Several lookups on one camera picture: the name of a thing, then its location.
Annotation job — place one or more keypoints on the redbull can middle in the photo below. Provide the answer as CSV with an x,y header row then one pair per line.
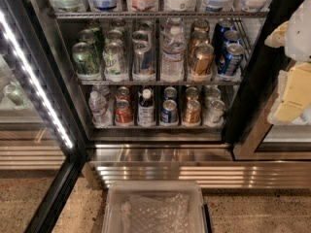
x,y
139,35

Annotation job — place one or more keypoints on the wire shelf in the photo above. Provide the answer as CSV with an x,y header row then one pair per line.
x,y
159,83
161,14

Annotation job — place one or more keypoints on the bubble wrap sheet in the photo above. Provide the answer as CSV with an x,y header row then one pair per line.
x,y
157,214

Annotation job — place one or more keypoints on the blue pepsi can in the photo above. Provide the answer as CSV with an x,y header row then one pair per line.
x,y
221,27
231,37
168,111
170,93
230,59

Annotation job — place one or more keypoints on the lower gold can front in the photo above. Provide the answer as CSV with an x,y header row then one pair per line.
x,y
192,112

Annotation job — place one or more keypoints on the gold can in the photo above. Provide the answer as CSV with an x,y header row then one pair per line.
x,y
200,24
196,38
202,59
192,112
192,93

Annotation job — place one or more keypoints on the green soda can front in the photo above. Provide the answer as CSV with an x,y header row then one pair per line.
x,y
84,59

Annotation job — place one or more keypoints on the clear water bottle back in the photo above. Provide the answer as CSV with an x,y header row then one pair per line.
x,y
174,22

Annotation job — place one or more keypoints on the redbull can back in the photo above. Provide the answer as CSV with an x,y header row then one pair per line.
x,y
147,26

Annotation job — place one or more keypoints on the gold can middle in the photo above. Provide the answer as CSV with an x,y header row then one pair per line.
x,y
196,38

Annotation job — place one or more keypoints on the orange soda can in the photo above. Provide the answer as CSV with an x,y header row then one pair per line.
x,y
123,111
123,93

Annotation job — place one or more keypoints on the orange soda can front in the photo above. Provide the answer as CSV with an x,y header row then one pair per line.
x,y
123,111

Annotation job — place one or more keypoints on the green soda can middle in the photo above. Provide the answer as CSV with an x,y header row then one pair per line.
x,y
89,37

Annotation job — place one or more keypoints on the middle wire shelf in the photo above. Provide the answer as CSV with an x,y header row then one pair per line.
x,y
159,83

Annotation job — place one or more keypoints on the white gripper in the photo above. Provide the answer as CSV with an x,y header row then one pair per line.
x,y
299,36

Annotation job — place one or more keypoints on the lower blue pepsi can front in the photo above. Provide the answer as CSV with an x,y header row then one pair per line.
x,y
168,111

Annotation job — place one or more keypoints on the silver blue redbull can front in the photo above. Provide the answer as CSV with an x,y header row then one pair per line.
x,y
143,59

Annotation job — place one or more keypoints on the dark juice bottle white cap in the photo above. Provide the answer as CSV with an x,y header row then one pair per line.
x,y
146,109

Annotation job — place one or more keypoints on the silver can back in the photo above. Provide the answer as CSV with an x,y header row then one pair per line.
x,y
211,93

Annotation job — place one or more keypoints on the clear plastic bin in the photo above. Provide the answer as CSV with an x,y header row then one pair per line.
x,y
119,192

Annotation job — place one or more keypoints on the lower blue pepsi can back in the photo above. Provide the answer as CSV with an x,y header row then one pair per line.
x,y
170,93

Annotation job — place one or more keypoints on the blue pepsi can middle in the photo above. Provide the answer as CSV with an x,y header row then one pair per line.
x,y
231,37

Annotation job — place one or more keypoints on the clear water bottle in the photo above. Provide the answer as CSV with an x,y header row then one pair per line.
x,y
173,56
174,22

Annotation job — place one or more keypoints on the lower gold can back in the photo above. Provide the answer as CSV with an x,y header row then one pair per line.
x,y
192,93

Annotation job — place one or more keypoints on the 7up can back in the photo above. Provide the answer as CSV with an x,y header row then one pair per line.
x,y
118,24

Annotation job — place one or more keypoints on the green soda can back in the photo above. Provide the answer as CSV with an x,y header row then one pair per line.
x,y
95,26

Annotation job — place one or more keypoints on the green soda can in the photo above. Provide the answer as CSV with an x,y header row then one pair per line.
x,y
95,26
84,59
89,37

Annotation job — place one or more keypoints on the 7up can middle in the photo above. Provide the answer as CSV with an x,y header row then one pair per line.
x,y
114,36

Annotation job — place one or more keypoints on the clear water bottle front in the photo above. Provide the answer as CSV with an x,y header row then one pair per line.
x,y
173,56

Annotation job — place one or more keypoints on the green white 7up can front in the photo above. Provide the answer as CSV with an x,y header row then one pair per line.
x,y
114,59

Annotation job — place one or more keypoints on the orange soda can back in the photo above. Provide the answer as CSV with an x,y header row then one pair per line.
x,y
123,93

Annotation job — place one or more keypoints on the top wire shelf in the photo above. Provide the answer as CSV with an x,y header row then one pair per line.
x,y
161,14

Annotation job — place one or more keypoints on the lower shelf water bottle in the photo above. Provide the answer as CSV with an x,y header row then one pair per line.
x,y
100,109

